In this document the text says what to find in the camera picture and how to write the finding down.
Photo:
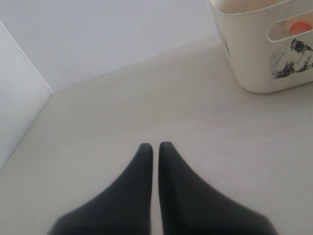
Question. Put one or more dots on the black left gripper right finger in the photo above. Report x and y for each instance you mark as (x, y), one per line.
(190, 206)

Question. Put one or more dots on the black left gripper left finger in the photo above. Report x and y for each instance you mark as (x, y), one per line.
(121, 209)

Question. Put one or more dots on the cream bin with mountain picture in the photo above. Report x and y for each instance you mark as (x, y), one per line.
(259, 48)

